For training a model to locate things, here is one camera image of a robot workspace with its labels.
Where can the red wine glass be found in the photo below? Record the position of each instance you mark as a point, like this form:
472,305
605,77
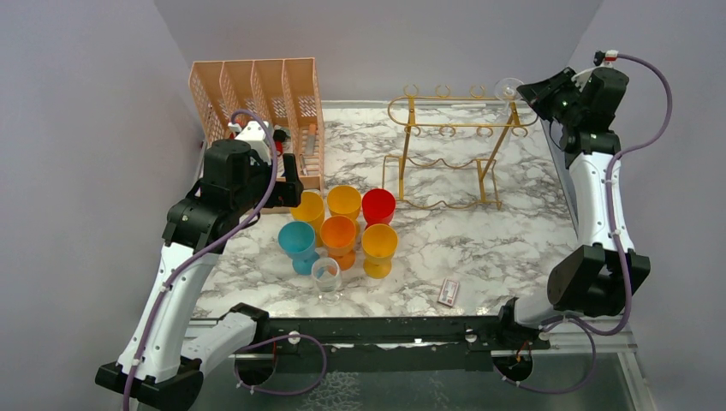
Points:
378,206

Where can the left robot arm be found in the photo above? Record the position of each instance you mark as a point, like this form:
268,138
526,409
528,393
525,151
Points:
157,368

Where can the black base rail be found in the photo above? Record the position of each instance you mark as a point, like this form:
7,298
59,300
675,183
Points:
399,344

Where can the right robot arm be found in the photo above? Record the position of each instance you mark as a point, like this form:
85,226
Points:
600,276

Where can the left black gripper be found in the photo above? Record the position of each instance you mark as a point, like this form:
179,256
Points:
287,193

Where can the orange wine glass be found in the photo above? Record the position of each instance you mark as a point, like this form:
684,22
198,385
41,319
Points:
339,234

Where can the blue wine glass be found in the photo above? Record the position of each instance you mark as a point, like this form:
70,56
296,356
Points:
298,240

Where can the gold wire glass rack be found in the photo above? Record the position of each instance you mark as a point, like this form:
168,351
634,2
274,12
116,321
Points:
451,147

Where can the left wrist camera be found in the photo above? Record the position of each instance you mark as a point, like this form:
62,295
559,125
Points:
254,134

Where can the yellow wine glass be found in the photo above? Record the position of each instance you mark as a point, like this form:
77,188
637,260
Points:
311,210
379,243
345,201

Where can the small red white card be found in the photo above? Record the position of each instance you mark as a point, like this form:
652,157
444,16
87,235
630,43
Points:
448,292

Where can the red black marker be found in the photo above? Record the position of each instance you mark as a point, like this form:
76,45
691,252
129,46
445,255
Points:
279,137

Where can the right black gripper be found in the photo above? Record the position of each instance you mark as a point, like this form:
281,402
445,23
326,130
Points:
538,93

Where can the clear wine glass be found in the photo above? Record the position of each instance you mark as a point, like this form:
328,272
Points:
507,95
327,278

